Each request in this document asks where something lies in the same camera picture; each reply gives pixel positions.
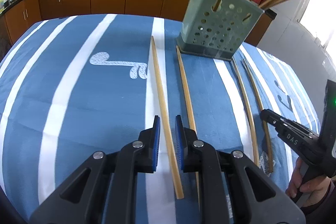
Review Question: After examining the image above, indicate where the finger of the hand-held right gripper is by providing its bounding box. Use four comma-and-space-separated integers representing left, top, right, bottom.
260, 109, 320, 154

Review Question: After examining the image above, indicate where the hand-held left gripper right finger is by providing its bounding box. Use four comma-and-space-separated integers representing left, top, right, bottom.
175, 114, 306, 224

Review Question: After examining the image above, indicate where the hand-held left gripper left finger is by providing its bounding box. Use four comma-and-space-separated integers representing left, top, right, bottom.
29, 115, 161, 224

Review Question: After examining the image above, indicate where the green perforated chopstick holder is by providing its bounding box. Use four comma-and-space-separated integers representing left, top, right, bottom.
175, 0, 265, 61

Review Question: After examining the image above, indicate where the person's right forearm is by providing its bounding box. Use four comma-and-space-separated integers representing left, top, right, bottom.
324, 181, 336, 210

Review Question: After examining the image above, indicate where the person's right hand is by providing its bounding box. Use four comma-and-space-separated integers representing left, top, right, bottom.
286, 157, 332, 208

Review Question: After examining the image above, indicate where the blue white striped tablecloth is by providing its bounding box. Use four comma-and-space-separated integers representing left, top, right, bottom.
0, 13, 322, 224

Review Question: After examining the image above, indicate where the white frame window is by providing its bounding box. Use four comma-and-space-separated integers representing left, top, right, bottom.
297, 0, 336, 51

